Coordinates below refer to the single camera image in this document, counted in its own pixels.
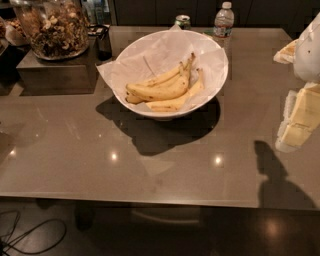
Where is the glass jar of nuts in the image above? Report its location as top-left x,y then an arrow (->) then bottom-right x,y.
10,0 -> 89,60

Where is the white bowl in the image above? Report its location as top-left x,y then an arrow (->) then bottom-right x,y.
110,30 -> 229,119

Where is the clear plastic water bottle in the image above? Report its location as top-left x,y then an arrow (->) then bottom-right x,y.
213,1 -> 234,49

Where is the green soda can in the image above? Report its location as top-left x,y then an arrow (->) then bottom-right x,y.
175,15 -> 191,30

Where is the white paper liner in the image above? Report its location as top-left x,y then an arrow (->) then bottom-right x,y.
97,26 -> 228,119

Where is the yellow banana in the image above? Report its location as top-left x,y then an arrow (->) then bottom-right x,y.
126,53 -> 195,102
126,62 -> 184,104
146,68 -> 204,112

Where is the small black cup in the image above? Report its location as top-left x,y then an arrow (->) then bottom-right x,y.
88,25 -> 112,61

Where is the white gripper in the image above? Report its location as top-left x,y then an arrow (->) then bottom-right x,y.
273,13 -> 320,153

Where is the dark square pedestal block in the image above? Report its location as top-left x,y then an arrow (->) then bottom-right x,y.
17,39 -> 98,96

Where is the snack bowl at left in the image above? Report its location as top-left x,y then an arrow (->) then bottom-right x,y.
5,18 -> 29,46

